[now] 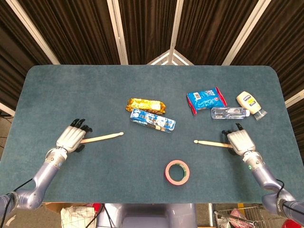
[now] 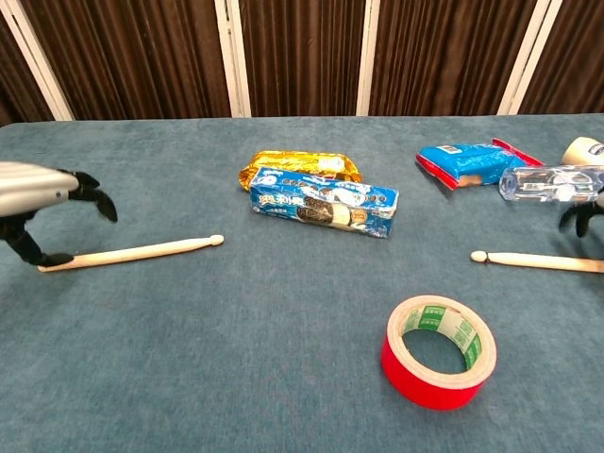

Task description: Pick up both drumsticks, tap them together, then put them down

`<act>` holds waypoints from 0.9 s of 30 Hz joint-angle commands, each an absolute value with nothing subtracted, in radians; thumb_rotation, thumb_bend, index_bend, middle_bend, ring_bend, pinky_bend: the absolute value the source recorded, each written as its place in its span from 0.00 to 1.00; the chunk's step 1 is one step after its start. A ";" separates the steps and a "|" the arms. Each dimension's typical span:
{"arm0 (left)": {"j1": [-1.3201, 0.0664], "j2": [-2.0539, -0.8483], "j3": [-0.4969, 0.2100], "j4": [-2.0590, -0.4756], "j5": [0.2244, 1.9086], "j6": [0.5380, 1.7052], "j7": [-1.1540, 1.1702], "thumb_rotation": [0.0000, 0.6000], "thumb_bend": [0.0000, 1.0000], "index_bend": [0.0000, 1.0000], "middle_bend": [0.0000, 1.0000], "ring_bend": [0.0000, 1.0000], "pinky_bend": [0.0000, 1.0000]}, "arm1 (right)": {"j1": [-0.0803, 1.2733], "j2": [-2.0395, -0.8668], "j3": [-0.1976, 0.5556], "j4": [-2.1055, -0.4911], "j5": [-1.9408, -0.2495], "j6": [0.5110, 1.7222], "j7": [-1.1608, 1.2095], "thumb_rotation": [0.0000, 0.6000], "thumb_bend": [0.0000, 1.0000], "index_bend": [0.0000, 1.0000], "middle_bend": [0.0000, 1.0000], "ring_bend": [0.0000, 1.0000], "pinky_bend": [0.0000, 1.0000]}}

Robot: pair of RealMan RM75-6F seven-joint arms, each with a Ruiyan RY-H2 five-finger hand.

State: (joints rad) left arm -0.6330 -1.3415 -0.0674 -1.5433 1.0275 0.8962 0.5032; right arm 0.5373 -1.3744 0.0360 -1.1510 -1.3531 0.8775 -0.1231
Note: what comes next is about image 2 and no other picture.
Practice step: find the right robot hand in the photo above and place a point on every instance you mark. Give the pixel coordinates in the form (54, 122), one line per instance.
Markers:
(587, 212)

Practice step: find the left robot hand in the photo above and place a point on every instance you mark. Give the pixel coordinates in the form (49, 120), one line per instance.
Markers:
(33, 189)

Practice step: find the wooden drumstick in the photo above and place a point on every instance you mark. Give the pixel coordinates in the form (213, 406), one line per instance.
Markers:
(141, 250)
(528, 259)

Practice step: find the clear plastic water bottle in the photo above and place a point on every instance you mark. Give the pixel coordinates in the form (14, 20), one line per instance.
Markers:
(533, 184)

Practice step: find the cream mayonnaise squeeze bottle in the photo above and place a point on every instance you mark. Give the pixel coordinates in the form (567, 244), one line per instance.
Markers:
(582, 151)

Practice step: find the dark brown pleated curtain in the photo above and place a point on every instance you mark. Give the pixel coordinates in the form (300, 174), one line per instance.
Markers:
(443, 56)
(19, 94)
(575, 56)
(141, 56)
(302, 56)

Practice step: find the blue red-edged biscuit packet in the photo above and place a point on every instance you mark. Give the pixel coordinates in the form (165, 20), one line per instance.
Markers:
(467, 162)

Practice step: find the red tape roll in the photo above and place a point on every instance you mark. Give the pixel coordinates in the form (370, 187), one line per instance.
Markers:
(424, 391)

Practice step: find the teal table mat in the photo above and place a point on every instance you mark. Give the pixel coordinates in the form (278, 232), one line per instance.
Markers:
(236, 330)

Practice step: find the gold foil snack pack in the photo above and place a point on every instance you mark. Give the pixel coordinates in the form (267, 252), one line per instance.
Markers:
(292, 160)

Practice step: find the blue Oreo cookie box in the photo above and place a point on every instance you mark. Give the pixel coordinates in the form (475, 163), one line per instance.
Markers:
(321, 203)

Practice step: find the white partition frame post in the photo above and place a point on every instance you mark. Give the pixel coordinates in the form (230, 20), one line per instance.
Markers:
(368, 61)
(233, 61)
(42, 66)
(521, 61)

